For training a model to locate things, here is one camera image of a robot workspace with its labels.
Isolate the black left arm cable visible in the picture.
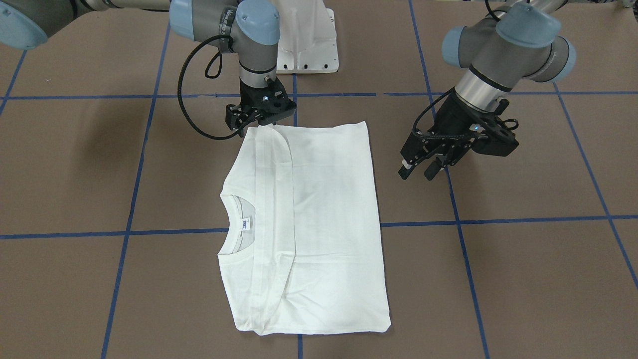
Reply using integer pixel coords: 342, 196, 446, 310
412, 87, 457, 138

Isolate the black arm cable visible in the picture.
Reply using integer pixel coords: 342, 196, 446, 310
177, 34, 247, 140
412, 87, 457, 138

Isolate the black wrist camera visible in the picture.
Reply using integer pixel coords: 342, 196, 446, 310
256, 89, 297, 126
470, 98, 519, 157

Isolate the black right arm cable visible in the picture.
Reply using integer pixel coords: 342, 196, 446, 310
177, 34, 247, 140

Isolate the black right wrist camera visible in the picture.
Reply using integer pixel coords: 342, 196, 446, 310
256, 89, 297, 126

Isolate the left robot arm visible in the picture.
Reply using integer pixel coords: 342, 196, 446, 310
398, 0, 577, 180

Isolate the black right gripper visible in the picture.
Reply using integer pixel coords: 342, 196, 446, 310
225, 79, 285, 137

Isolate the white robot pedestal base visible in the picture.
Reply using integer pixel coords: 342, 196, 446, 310
272, 0, 339, 74

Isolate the white long-sleeve printed shirt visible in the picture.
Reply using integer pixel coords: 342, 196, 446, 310
217, 121, 391, 336

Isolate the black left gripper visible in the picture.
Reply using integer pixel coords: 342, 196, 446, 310
398, 92, 491, 181

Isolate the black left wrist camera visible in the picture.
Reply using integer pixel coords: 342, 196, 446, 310
470, 98, 519, 157

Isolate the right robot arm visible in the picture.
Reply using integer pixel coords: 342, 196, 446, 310
1, 0, 297, 140

